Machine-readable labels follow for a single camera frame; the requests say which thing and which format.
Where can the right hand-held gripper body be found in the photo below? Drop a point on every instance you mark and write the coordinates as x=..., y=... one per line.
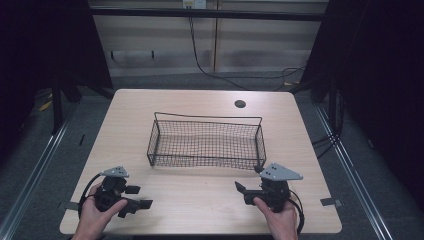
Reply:
x=275, y=190

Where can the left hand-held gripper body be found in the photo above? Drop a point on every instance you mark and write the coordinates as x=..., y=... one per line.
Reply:
x=111, y=191

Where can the person's right hand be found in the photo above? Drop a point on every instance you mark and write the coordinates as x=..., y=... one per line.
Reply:
x=278, y=221

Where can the person's left hand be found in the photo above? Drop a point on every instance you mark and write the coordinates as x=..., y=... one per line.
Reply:
x=91, y=216

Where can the grey tape strip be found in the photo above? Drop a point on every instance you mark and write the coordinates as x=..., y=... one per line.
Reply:
x=331, y=201
x=71, y=205

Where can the black metal stand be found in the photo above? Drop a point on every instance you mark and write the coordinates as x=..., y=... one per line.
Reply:
x=57, y=106

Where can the dark curtain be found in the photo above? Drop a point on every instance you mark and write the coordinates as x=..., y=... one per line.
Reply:
x=40, y=60
x=383, y=83

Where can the metal floor rail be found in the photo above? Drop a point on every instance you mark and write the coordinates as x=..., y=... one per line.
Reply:
x=30, y=180
x=353, y=173

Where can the black horizontal frame bar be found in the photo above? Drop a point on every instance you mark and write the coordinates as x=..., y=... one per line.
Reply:
x=206, y=14

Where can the white wall outlet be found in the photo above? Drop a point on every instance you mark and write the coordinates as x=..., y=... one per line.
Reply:
x=194, y=3

